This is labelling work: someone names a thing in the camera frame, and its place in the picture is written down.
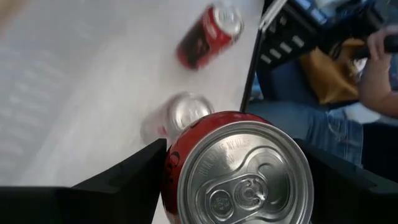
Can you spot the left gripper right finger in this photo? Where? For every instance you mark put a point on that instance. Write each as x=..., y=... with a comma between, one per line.
x=348, y=202

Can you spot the person's forearm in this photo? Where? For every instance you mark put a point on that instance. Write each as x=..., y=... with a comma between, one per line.
x=377, y=93

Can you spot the black console white labels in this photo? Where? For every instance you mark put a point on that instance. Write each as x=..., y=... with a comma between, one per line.
x=280, y=37

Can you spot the mustard yellow bag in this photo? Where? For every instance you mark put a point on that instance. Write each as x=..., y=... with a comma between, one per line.
x=332, y=77

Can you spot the red Star Wars cola can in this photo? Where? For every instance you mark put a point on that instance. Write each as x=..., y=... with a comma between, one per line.
x=202, y=40

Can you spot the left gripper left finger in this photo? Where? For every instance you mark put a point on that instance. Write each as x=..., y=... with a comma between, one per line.
x=93, y=205

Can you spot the black table frame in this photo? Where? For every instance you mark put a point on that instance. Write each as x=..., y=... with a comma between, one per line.
x=250, y=68

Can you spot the red can black script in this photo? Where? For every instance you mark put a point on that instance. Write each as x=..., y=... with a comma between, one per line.
x=242, y=174

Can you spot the silver Diet Coke can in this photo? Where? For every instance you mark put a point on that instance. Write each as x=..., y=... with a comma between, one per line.
x=183, y=115

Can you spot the person's hand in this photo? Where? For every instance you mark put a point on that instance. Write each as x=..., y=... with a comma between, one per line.
x=377, y=40

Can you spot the person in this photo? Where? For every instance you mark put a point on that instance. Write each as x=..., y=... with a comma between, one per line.
x=311, y=130

